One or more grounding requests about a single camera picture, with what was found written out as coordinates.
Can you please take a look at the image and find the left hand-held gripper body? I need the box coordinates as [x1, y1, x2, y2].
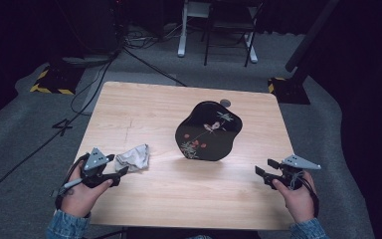
[79, 147, 120, 189]

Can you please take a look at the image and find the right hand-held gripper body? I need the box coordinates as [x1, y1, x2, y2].
[277, 154, 322, 191]

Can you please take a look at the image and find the white cloth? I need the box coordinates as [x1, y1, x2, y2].
[113, 143, 151, 173]

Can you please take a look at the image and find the black lacquer plate with flowers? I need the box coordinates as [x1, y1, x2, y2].
[174, 101, 244, 162]

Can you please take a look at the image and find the person's right hand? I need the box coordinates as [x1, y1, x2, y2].
[272, 170, 316, 224]

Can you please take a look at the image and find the person's left hand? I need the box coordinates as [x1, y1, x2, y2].
[60, 162, 113, 218]

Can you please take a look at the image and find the black yellow striped stand base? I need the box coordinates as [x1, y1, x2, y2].
[268, 77, 311, 106]
[29, 64, 84, 96]

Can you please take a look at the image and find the white desk leg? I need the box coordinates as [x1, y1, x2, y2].
[177, 0, 212, 58]
[245, 6, 259, 64]

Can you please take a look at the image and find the black stand pole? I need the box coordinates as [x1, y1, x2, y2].
[284, 0, 341, 74]

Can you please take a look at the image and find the dark equipment cabinet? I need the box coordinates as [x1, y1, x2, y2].
[56, 0, 122, 56]

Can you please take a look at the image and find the black folding chair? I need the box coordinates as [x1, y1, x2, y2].
[202, 0, 263, 68]

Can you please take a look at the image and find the grey cable plug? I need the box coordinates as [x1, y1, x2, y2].
[51, 177, 84, 197]

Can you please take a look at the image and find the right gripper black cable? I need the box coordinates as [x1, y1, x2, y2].
[289, 170, 320, 218]

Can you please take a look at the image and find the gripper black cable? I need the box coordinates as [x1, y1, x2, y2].
[289, 170, 320, 218]
[54, 152, 91, 210]

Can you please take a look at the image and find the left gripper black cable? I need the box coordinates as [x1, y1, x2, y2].
[54, 152, 91, 210]

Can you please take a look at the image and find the long black floor cable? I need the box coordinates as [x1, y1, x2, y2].
[0, 49, 120, 207]

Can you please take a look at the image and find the bundle of floor cables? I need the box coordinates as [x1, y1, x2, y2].
[123, 29, 167, 49]

